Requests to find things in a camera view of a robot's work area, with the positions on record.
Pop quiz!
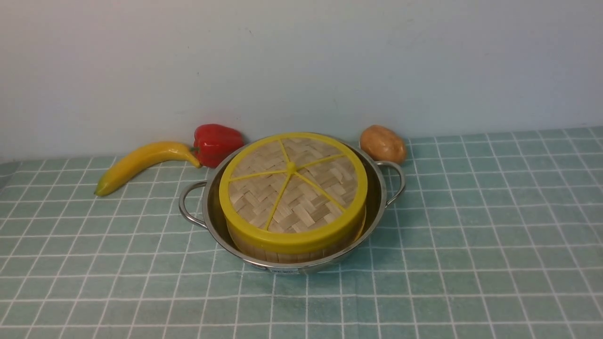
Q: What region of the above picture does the brown potato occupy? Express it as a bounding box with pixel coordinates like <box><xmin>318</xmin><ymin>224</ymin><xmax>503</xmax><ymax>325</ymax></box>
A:
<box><xmin>359</xmin><ymin>125</ymin><xmax>407</xmax><ymax>164</ymax></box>

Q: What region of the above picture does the stainless steel pot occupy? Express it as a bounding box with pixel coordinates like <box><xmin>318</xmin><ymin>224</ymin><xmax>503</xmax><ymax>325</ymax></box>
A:
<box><xmin>178</xmin><ymin>140</ymin><xmax>407</xmax><ymax>274</ymax></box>

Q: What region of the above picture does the yellow banana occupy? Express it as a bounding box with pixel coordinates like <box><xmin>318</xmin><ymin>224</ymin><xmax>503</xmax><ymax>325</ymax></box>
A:
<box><xmin>94</xmin><ymin>141</ymin><xmax>202</xmax><ymax>196</ymax></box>

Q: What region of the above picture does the red bell pepper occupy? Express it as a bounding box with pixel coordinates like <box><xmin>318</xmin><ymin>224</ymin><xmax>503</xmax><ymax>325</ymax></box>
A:
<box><xmin>191</xmin><ymin>124</ymin><xmax>245</xmax><ymax>168</ymax></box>

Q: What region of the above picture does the yellow rimmed bamboo steamer basket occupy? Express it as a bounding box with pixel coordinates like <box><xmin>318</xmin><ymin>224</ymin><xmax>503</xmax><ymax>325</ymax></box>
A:
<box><xmin>226</xmin><ymin>210</ymin><xmax>367</xmax><ymax>264</ymax></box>

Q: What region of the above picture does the green checkered tablecloth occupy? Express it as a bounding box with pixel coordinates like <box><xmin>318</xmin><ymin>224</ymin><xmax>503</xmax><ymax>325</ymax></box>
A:
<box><xmin>0</xmin><ymin>127</ymin><xmax>603</xmax><ymax>339</ymax></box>

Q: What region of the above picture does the woven bamboo steamer lid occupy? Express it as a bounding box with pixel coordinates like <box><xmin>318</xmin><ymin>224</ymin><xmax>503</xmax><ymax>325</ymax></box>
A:
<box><xmin>218</xmin><ymin>133</ymin><xmax>368</xmax><ymax>248</ymax></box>

